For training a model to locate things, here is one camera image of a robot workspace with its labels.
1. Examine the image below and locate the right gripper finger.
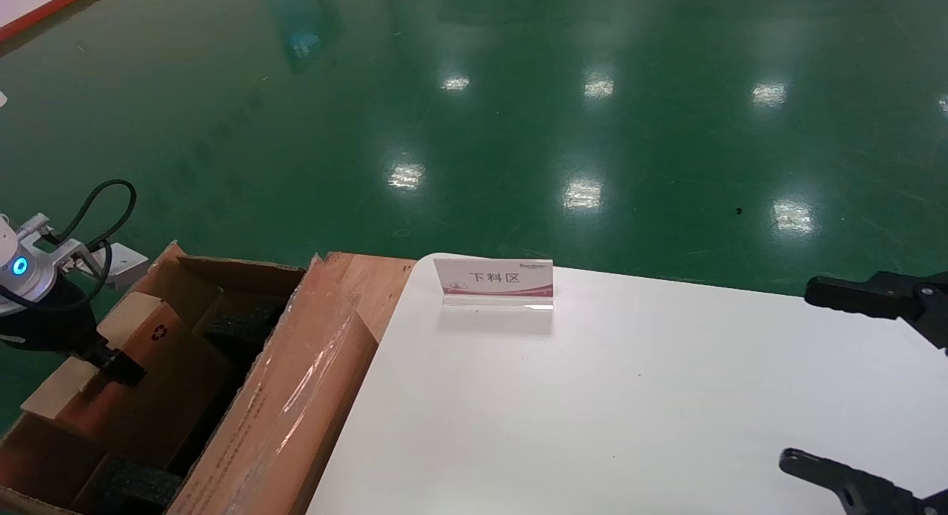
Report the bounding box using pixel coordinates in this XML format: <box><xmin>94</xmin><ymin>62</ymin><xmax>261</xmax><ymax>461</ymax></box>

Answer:
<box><xmin>778</xmin><ymin>448</ymin><xmax>948</xmax><ymax>515</ymax></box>
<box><xmin>804</xmin><ymin>270</ymin><xmax>948</xmax><ymax>350</ymax></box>

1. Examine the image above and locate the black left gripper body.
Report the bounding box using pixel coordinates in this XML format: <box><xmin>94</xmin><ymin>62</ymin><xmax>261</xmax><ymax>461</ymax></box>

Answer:
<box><xmin>0</xmin><ymin>278</ymin><xmax>101</xmax><ymax>357</ymax></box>

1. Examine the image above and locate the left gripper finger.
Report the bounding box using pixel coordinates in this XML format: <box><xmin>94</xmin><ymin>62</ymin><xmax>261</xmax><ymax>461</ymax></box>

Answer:
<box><xmin>80</xmin><ymin>343</ymin><xmax>147</xmax><ymax>388</ymax></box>

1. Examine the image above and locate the small cardboard box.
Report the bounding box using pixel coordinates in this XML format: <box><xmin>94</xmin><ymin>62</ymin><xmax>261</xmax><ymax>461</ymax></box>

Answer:
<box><xmin>21</xmin><ymin>291</ymin><xmax>249</xmax><ymax>468</ymax></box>

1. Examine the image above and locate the large open cardboard box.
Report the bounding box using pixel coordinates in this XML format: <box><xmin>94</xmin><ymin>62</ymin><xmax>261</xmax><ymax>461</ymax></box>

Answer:
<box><xmin>0</xmin><ymin>241</ymin><xmax>378</xmax><ymax>515</ymax></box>

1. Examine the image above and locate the clear acrylic sign stand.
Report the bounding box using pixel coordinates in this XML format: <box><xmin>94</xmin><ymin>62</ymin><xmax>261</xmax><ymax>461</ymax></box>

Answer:
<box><xmin>433</xmin><ymin>257</ymin><xmax>555</xmax><ymax>310</ymax></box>

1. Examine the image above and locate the black cable yellow tag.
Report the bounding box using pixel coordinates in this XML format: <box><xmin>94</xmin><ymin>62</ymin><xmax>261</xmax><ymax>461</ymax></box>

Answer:
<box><xmin>0</xmin><ymin>241</ymin><xmax>113</xmax><ymax>313</ymax></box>

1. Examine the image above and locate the grey wrist camera housing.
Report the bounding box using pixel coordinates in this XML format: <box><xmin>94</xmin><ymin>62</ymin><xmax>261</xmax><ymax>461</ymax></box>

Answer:
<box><xmin>70</xmin><ymin>241</ymin><xmax>150</xmax><ymax>290</ymax></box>

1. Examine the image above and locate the black looped cable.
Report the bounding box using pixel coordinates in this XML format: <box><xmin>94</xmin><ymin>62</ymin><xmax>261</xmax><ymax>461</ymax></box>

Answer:
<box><xmin>44</xmin><ymin>179</ymin><xmax>138</xmax><ymax>250</ymax></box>

